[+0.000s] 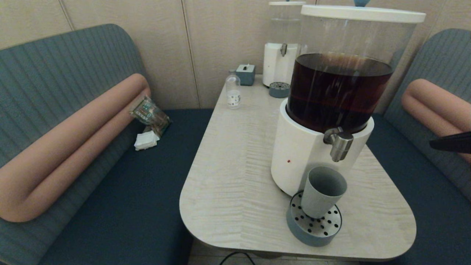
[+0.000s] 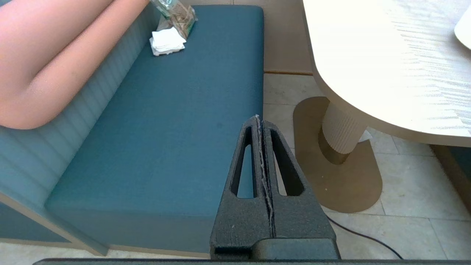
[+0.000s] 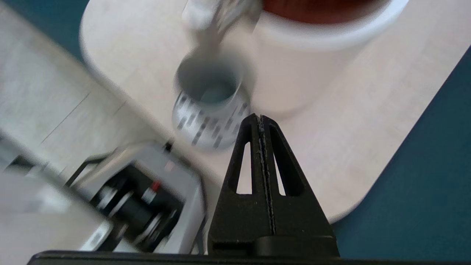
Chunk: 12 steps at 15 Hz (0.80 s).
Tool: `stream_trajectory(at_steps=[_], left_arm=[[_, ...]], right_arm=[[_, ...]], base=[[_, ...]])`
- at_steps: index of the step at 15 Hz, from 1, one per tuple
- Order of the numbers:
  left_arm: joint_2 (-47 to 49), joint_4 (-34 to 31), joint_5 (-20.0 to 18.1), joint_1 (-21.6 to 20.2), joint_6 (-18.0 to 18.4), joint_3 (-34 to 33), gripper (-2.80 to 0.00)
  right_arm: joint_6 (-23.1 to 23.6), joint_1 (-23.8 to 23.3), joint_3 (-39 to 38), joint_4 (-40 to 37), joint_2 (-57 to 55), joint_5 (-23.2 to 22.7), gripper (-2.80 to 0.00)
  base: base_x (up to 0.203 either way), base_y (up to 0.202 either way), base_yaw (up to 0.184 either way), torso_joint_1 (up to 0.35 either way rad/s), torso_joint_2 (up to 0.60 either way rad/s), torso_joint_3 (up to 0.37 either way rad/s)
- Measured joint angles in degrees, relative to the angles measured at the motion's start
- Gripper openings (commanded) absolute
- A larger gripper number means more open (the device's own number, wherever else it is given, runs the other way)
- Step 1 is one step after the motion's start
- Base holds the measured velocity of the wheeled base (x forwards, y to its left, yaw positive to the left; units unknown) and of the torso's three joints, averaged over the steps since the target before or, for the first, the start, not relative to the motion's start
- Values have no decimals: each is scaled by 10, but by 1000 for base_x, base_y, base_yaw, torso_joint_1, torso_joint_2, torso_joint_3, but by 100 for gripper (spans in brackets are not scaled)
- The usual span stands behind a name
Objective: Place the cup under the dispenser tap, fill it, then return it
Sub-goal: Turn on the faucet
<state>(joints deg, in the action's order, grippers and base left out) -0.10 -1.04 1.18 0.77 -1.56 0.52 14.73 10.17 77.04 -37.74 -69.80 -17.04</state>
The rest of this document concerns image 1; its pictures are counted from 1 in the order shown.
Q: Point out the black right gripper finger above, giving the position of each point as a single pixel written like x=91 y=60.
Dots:
x=458 y=148
x=460 y=139

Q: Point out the grey plastic cup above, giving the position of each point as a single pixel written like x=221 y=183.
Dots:
x=320 y=198

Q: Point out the pink cylindrical bolster cushion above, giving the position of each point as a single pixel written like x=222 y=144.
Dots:
x=438 y=106
x=73 y=140

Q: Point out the teal upholstered bench seat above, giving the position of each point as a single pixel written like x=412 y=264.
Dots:
x=55 y=66
x=423 y=184

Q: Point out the large dispenser with dark tea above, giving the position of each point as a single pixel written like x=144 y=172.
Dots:
x=312 y=147

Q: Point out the large blue-grey drip tray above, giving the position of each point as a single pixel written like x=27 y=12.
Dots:
x=312 y=233

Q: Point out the small blue-grey drip tray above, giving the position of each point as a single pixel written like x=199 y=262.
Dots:
x=279 y=90

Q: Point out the small clear water dispenser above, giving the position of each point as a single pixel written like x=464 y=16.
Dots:
x=279 y=66

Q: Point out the blue-grey tissue box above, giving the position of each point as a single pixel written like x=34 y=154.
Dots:
x=244 y=76

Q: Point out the small clear plastic bottle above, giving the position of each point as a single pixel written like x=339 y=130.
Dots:
x=233 y=96

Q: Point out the clear snack bag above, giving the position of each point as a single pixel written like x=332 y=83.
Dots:
x=151 y=115

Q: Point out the white folded napkin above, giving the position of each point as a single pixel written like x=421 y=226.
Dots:
x=146 y=141

